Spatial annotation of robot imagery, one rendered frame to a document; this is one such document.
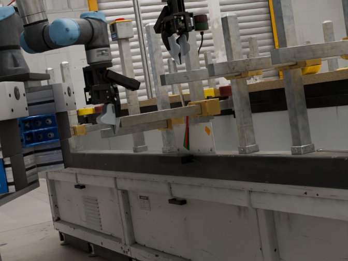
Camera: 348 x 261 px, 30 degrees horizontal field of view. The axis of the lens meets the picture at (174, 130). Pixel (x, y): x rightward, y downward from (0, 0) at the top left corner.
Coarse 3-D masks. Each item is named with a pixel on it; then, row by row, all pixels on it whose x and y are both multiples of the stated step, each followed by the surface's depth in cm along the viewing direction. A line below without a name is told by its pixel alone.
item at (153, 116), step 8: (224, 104) 211; (232, 104) 212; (152, 112) 199; (160, 112) 200; (168, 112) 201; (176, 112) 203; (184, 112) 204; (192, 112) 205; (200, 112) 207; (120, 120) 194; (128, 120) 195; (136, 120) 196; (144, 120) 198; (152, 120) 199; (160, 120) 200
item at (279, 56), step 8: (344, 40) 137; (280, 48) 129; (288, 48) 130; (296, 48) 131; (304, 48) 132; (312, 48) 133; (320, 48) 134; (328, 48) 135; (336, 48) 136; (344, 48) 137; (272, 56) 131; (280, 56) 129; (288, 56) 130; (296, 56) 131; (304, 56) 132; (312, 56) 133; (320, 56) 134; (328, 56) 135; (272, 64) 131
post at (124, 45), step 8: (120, 40) 255; (128, 40) 256; (120, 48) 256; (128, 48) 256; (120, 56) 257; (128, 56) 255; (128, 64) 255; (128, 72) 255; (128, 96) 256; (136, 96) 257; (128, 104) 257; (136, 104) 256; (136, 112) 256; (136, 136) 256; (136, 144) 257; (144, 144) 258; (136, 152) 257
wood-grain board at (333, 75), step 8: (328, 72) 184; (336, 72) 181; (344, 72) 178; (272, 80) 207; (280, 80) 203; (304, 80) 193; (312, 80) 190; (320, 80) 187; (328, 80) 184; (336, 80) 182; (248, 88) 219; (256, 88) 215; (264, 88) 211; (272, 88) 208; (176, 96) 265; (184, 96) 259; (216, 96) 238; (144, 104) 292; (152, 104) 285
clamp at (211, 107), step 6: (192, 102) 211; (198, 102) 208; (204, 102) 204; (210, 102) 204; (216, 102) 206; (204, 108) 205; (210, 108) 204; (216, 108) 205; (198, 114) 209; (204, 114) 206; (210, 114) 204
